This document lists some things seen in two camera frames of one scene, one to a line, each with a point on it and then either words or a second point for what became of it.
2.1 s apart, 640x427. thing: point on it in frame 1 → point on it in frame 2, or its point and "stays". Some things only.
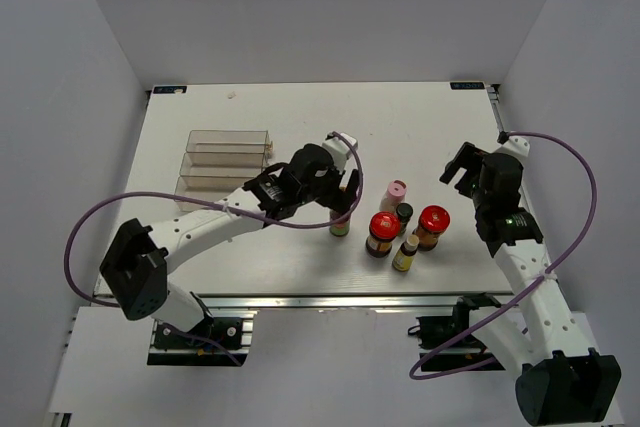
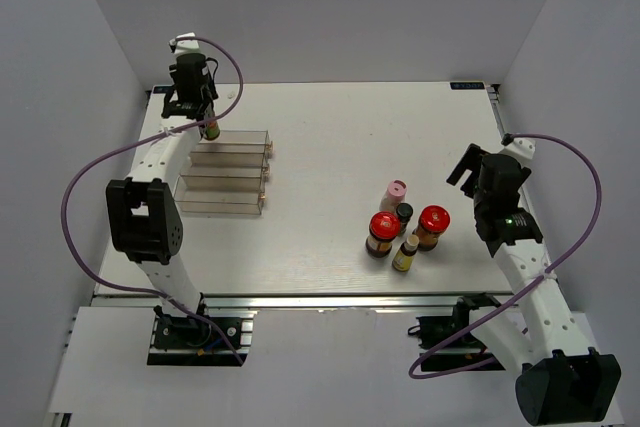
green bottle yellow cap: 340,229 → 212,131
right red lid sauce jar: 433,220 stays
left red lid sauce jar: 384,226 stays
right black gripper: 469,158 stays
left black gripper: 347,196 → 211,86
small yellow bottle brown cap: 404,257 stays
